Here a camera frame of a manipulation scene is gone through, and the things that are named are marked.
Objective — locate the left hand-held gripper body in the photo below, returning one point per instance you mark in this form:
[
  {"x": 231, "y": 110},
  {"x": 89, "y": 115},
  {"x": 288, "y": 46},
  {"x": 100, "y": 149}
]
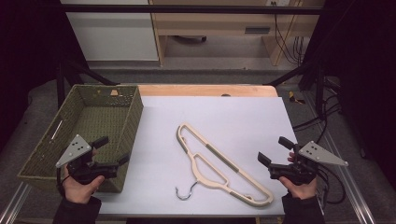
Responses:
[{"x": 76, "y": 149}]

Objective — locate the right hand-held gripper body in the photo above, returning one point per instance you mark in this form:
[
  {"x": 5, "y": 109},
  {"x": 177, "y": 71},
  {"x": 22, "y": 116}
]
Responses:
[{"x": 317, "y": 153}]

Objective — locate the beige plastic clothes hanger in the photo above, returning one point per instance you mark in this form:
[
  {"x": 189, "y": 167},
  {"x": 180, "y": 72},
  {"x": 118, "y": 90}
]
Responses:
[
  {"x": 222, "y": 158},
  {"x": 178, "y": 133}
]

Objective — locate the person's right hand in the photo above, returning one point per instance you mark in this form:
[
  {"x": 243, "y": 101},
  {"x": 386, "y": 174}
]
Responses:
[{"x": 300, "y": 191}]

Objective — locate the person's left hand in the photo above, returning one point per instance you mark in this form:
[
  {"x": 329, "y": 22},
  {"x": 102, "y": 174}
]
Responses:
[{"x": 81, "y": 193}]

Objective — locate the green woven basket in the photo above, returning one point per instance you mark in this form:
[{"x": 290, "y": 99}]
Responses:
[{"x": 99, "y": 121}]

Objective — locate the white paper sheet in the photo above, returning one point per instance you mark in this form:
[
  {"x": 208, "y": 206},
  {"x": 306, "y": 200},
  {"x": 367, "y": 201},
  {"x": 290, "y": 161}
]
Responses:
[{"x": 243, "y": 124}]

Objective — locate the yellow and black tool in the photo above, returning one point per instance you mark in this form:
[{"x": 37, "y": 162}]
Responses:
[{"x": 292, "y": 97}]

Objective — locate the black metal stand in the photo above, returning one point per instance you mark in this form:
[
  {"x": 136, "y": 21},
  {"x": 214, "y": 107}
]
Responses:
[
  {"x": 60, "y": 84},
  {"x": 319, "y": 90}
]

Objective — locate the black curtain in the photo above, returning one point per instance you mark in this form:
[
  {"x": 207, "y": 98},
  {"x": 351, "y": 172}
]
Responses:
[
  {"x": 28, "y": 46},
  {"x": 364, "y": 62}
]

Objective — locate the white cabinet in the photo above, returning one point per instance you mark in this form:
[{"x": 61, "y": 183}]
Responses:
[{"x": 115, "y": 34}]

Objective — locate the wooden desk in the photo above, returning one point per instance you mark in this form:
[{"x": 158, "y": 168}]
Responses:
[{"x": 211, "y": 23}]

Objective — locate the aluminium rail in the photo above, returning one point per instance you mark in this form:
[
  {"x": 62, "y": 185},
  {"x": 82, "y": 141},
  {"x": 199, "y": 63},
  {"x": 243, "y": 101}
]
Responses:
[
  {"x": 351, "y": 186},
  {"x": 14, "y": 205}
]

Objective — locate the black frame bar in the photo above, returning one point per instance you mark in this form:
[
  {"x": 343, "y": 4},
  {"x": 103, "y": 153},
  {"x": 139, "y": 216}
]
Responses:
[{"x": 186, "y": 9}]

